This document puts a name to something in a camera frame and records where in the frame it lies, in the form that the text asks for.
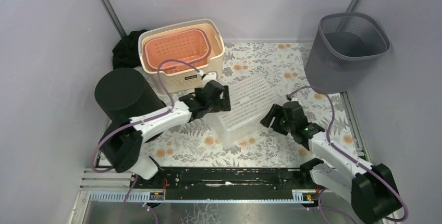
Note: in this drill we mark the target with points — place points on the pink plastic basket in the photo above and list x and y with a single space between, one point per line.
191 46

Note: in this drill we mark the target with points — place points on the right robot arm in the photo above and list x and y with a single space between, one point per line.
370 189

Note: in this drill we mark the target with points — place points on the black cloth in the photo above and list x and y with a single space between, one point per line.
125 53

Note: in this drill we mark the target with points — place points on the grey mesh waste bin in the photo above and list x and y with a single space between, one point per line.
344 48

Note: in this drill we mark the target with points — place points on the white perforated plastic basket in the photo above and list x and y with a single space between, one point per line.
251 99

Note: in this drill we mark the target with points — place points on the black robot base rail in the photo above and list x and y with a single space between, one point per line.
229 185

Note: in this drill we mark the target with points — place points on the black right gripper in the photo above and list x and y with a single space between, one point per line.
273 112

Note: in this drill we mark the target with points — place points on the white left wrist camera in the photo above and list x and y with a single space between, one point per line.
208 76

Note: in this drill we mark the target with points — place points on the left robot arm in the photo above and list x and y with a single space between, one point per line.
122 146

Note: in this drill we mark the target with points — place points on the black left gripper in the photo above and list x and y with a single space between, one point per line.
223 96

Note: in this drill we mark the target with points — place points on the large black round bin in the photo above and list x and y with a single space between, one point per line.
124 93

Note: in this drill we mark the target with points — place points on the cream plastic storage basket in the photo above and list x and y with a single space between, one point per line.
176 75

